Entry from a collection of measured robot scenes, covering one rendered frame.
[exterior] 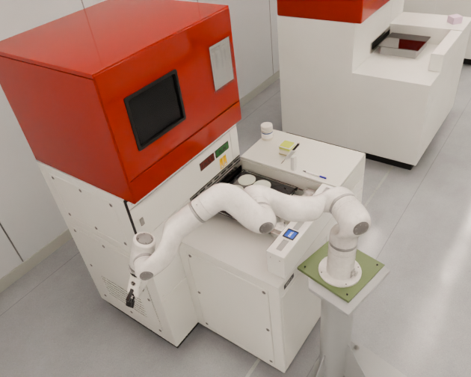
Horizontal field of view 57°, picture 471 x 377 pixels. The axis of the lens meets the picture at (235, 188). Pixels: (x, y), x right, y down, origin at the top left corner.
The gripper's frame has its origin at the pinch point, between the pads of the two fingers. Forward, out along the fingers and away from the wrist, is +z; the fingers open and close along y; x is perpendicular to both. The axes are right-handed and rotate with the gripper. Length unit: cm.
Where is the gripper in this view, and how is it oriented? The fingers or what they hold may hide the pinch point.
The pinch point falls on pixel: (134, 296)
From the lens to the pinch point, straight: 181.7
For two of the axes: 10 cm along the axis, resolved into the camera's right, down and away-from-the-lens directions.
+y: 2.5, -5.0, 8.3
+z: -2.4, 8.0, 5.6
